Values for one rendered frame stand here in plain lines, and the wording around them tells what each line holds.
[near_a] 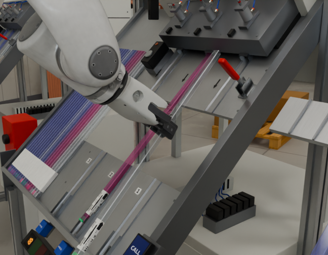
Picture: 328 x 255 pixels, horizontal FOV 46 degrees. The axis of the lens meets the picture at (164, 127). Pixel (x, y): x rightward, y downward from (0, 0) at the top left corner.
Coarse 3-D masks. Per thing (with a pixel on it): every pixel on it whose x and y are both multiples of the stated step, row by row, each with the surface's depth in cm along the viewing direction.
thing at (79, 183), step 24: (72, 168) 97; (96, 168) 92; (48, 192) 97; (72, 192) 91; (96, 192) 86; (144, 192) 77; (168, 192) 74; (72, 216) 86; (96, 216) 81; (120, 216) 77; (144, 216) 73; (96, 240) 77; (120, 240) 73
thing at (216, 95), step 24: (144, 24) 127; (120, 48) 126; (144, 48) 116; (144, 72) 107; (168, 72) 100; (192, 72) 94; (216, 72) 89; (240, 72) 83; (264, 72) 80; (168, 96) 94; (192, 96) 88; (216, 96) 83
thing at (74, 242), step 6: (6, 168) 114; (6, 174) 111; (12, 180) 107; (18, 186) 103; (24, 192) 99; (30, 198) 96; (36, 198) 97; (36, 204) 92; (42, 204) 93; (42, 210) 89; (48, 210) 90; (48, 216) 87; (54, 222) 84; (60, 222) 86; (60, 228) 82; (66, 228) 83; (66, 234) 79; (72, 234) 81; (72, 240) 77; (78, 240) 79; (90, 252) 74
